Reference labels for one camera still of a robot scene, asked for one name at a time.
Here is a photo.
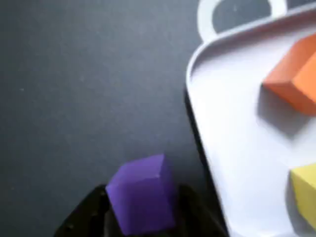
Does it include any orange cube block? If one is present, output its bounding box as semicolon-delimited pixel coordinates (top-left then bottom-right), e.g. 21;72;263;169
262;33;316;116

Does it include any yellow cube block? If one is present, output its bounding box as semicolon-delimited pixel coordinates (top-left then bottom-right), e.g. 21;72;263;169
289;162;316;232

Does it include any dark mat with printed letters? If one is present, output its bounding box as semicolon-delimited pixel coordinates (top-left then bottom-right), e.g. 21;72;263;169
0;0;316;237

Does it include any purple cube block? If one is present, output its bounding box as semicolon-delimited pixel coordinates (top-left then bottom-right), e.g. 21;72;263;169
105;154;178;236

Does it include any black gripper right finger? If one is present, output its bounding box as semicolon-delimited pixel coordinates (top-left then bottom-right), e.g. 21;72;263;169
170;184;231;237

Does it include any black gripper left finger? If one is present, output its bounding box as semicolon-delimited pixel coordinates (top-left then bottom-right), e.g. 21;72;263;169
53;184;125;237

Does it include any white rectangular tray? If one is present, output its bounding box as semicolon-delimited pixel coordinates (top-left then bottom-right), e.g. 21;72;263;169
185;4;316;237

